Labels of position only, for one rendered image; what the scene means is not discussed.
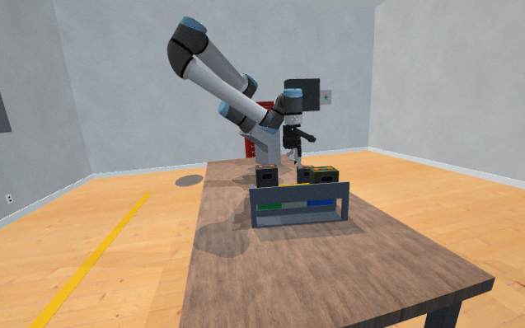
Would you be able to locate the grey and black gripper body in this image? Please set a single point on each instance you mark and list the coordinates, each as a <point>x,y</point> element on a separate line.
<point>290,138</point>

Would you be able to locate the green bin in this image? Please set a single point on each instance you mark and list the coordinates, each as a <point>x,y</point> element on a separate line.
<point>269,206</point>

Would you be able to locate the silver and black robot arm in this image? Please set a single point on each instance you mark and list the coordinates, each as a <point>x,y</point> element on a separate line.
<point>190,39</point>

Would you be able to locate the blue open bin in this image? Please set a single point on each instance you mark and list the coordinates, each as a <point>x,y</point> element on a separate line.
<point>319,202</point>

